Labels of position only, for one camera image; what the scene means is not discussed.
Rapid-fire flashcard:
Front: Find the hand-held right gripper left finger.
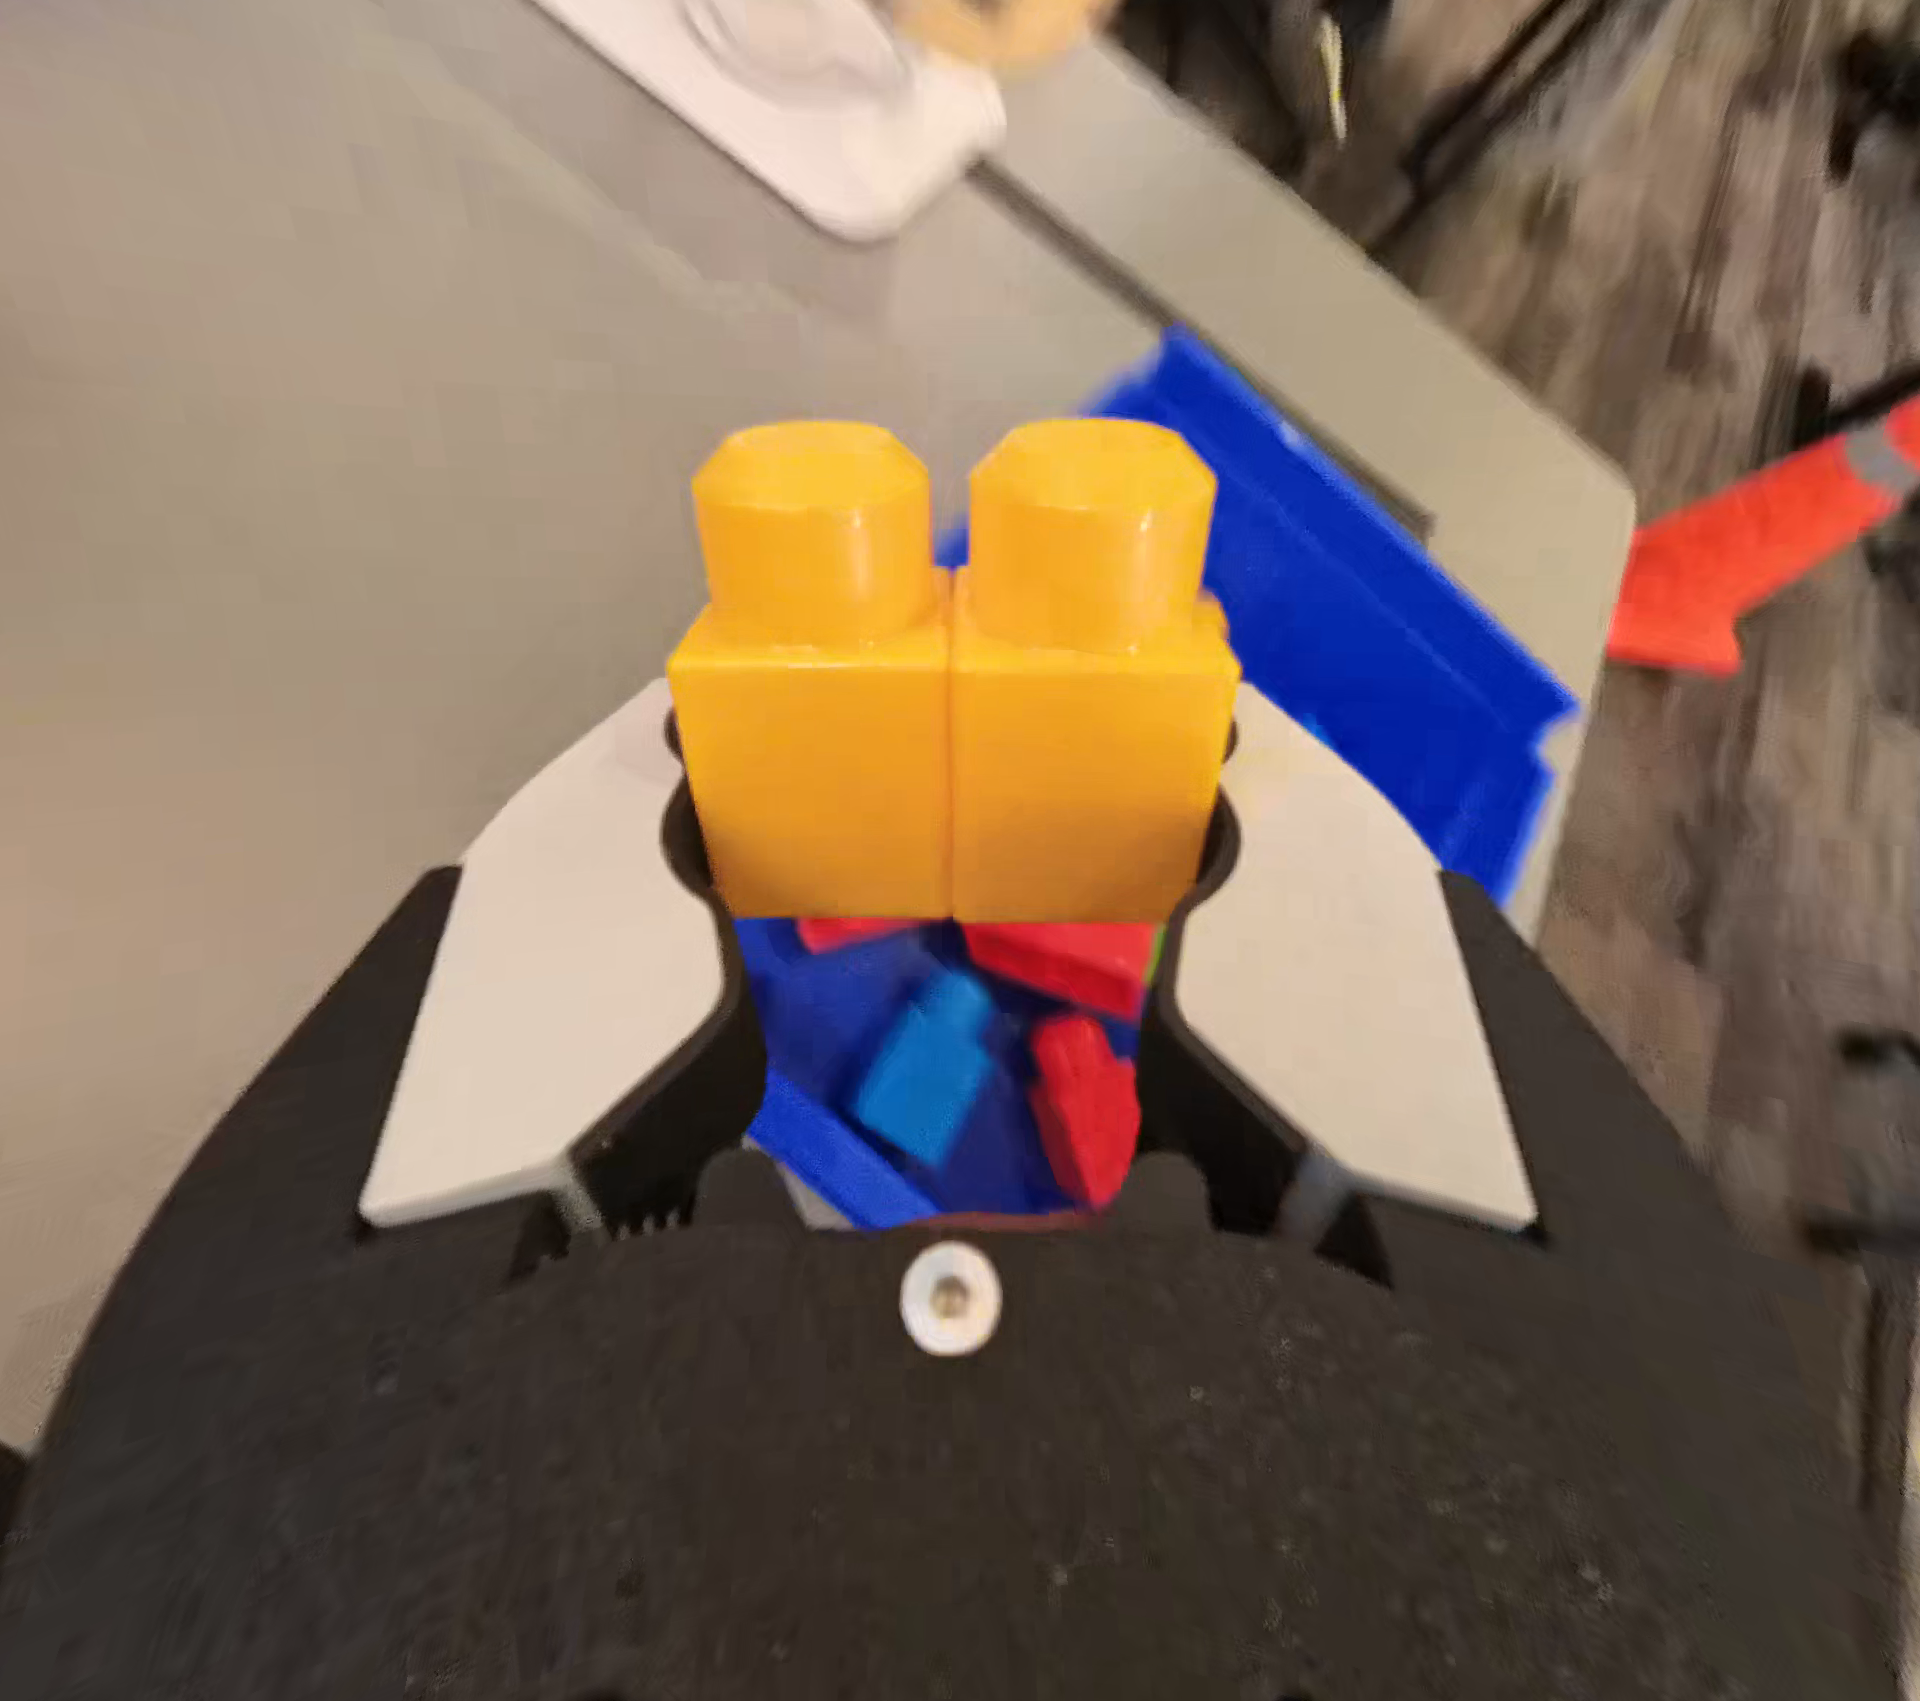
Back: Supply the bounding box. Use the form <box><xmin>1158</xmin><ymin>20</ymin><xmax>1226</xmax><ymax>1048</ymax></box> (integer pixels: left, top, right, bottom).
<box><xmin>358</xmin><ymin>678</ymin><xmax>767</xmax><ymax>1243</ymax></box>

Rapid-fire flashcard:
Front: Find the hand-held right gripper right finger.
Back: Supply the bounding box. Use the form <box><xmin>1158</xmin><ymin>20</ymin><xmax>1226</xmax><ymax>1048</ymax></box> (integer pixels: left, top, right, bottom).
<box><xmin>1132</xmin><ymin>689</ymin><xmax>1544</xmax><ymax>1253</ymax></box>

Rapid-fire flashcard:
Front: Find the blue plastic storage bin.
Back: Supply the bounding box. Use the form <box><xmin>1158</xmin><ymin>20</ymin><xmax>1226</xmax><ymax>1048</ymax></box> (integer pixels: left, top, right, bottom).
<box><xmin>735</xmin><ymin>321</ymin><xmax>1581</xmax><ymax>1236</ymax></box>

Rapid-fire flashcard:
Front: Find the blue single-stud toy block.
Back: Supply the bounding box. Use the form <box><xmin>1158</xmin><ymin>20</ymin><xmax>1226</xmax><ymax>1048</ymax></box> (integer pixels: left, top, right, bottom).
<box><xmin>854</xmin><ymin>972</ymin><xmax>999</xmax><ymax>1171</ymax></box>

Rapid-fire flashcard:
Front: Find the grey desk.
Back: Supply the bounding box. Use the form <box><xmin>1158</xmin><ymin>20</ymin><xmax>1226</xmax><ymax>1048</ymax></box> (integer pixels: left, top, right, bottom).
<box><xmin>0</xmin><ymin>0</ymin><xmax>1632</xmax><ymax>1449</ymax></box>

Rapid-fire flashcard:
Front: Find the orange traffic cone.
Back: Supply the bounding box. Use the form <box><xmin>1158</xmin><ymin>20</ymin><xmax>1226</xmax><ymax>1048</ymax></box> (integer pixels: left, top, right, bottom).
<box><xmin>1602</xmin><ymin>394</ymin><xmax>1920</xmax><ymax>678</ymax></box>

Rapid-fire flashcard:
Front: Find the dark desk cable flap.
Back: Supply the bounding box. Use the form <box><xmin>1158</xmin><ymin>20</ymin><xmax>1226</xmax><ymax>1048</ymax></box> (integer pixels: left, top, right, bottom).
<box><xmin>971</xmin><ymin>163</ymin><xmax>1437</xmax><ymax>538</ymax></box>

